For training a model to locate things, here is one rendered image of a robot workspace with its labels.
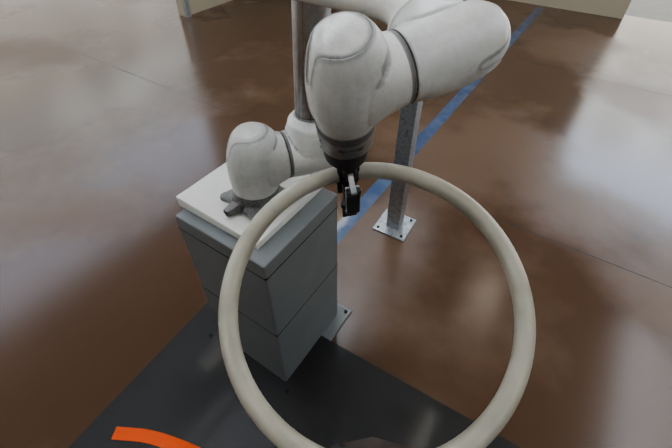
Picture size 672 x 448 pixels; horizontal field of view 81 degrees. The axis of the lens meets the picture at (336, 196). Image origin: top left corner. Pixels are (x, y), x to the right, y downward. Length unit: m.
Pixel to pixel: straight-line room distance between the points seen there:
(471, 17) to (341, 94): 0.20
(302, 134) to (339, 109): 0.71
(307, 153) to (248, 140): 0.18
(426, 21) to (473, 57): 0.08
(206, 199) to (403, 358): 1.13
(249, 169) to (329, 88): 0.75
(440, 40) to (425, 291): 1.73
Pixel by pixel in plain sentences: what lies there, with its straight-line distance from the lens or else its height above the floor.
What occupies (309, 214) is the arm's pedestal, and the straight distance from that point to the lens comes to 1.33.
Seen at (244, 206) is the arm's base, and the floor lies 0.86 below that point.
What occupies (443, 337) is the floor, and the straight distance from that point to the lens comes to 2.04.
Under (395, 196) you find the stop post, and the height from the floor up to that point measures 0.26.
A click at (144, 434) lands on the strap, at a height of 0.02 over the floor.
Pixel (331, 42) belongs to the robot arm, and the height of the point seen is 1.57.
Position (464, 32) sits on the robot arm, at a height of 1.56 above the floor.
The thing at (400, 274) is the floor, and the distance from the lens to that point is 2.19.
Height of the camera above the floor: 1.74
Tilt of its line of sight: 42 degrees down
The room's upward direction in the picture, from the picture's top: straight up
